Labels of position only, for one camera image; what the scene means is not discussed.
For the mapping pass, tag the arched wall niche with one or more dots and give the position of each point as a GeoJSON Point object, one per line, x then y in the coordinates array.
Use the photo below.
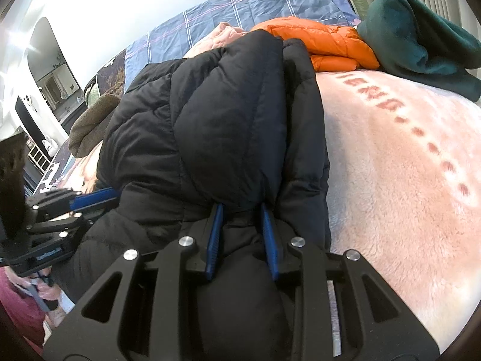
{"type": "Point", "coordinates": [53, 76]}

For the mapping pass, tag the green pillow left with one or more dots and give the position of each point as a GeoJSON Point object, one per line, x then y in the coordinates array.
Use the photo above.
{"type": "Point", "coordinates": [91, 92]}

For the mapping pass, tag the green pillow right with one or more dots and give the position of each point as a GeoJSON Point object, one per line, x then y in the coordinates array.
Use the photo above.
{"type": "Point", "coordinates": [361, 7]}

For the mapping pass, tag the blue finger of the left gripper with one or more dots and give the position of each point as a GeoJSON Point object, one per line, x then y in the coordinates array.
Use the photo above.
{"type": "Point", "coordinates": [83, 201]}

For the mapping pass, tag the orange puffer jacket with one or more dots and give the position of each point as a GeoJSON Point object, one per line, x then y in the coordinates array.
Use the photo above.
{"type": "Point", "coordinates": [331, 48]}

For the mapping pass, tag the blue plaid sheet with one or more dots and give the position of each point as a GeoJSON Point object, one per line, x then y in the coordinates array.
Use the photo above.
{"type": "Point", "coordinates": [172, 39]}

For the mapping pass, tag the black puffer jacket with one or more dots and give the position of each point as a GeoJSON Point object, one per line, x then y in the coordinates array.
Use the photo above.
{"type": "Point", "coordinates": [242, 126]}

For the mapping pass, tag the white shelf rack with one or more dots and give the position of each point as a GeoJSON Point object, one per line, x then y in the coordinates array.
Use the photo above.
{"type": "Point", "coordinates": [39, 159]}

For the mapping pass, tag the dark green sweatshirt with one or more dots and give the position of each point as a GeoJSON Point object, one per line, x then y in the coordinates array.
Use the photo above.
{"type": "Point", "coordinates": [412, 42]}

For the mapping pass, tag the brown fleece garment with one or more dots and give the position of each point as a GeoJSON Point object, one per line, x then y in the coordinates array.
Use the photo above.
{"type": "Point", "coordinates": [88, 130]}

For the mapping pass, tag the cream pink plush blanket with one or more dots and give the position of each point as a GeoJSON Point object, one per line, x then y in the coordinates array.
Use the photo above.
{"type": "Point", "coordinates": [404, 188]}

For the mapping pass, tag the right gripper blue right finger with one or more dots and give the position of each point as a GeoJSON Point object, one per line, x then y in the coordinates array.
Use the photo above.
{"type": "Point", "coordinates": [270, 242]}

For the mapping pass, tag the green pillow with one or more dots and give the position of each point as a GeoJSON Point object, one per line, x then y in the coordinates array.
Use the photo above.
{"type": "Point", "coordinates": [361, 7]}
{"type": "Point", "coordinates": [91, 92]}

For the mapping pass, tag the pink fleece sleeve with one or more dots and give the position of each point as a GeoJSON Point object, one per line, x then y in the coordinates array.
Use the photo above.
{"type": "Point", "coordinates": [22, 308]}

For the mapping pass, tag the person's left hand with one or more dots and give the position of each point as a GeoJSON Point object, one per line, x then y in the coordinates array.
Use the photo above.
{"type": "Point", "coordinates": [39, 286]}

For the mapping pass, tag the white bear figurine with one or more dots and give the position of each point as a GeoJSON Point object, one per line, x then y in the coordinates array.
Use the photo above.
{"type": "Point", "coordinates": [51, 146]}

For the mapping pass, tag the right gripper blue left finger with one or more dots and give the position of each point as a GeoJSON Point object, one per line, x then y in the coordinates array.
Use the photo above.
{"type": "Point", "coordinates": [212, 249]}

